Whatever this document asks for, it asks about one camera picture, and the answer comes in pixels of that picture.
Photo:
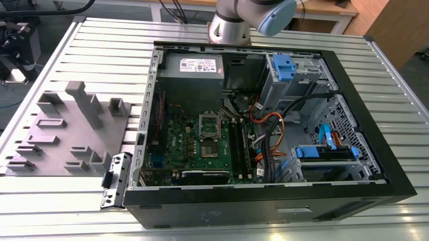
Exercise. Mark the blue plastic drive latch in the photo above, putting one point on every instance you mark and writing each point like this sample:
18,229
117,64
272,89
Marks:
284,67

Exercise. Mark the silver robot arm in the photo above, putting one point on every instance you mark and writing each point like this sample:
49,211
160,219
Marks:
232,27

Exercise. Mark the wooden cabinet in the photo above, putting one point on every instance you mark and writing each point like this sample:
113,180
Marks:
396,32

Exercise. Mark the grey parts rack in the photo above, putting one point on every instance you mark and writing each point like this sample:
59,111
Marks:
77,130

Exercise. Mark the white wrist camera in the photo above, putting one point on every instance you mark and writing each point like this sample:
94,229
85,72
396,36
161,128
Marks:
18,75

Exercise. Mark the black PC case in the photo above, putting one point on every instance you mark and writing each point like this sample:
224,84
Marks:
234,208

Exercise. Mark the black graphics card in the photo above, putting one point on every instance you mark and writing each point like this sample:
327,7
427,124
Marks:
205,175

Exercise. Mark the small wrist camera block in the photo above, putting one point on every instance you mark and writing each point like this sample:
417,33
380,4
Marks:
23,28

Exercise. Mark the hard disk in blue carrier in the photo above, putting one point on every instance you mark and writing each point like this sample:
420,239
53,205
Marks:
335,153

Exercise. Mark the grey power supply unit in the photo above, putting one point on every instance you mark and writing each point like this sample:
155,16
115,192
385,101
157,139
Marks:
192,72

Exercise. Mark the hinged metal slot bracket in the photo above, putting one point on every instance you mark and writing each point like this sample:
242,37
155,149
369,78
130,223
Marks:
117,175

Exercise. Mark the green motherboard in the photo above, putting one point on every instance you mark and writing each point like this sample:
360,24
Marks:
181,150

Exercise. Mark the grey metal drive cage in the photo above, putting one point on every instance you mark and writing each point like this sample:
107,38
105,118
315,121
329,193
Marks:
301,85

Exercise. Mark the wooden desk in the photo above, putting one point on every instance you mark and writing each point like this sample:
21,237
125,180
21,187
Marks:
335,11

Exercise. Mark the green RAM stick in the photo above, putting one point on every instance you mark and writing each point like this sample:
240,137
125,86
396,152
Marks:
248,150

